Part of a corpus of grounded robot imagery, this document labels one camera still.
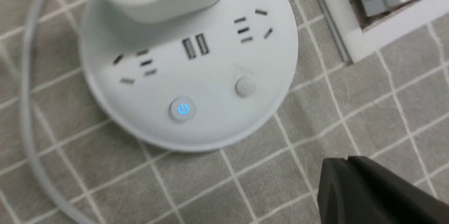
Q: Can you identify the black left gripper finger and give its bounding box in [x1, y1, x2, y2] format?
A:
[317, 156, 449, 224]

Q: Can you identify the white desk lamp with sockets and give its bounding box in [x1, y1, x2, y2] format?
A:
[79, 0, 299, 152]

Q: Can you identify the grey checked tablecloth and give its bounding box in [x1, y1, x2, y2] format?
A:
[0, 0, 449, 224]

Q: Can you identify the large bottom magazine book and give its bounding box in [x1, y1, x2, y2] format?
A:
[317, 0, 448, 64]

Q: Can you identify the white lamp power cable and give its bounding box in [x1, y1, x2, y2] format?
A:
[20, 0, 99, 224]

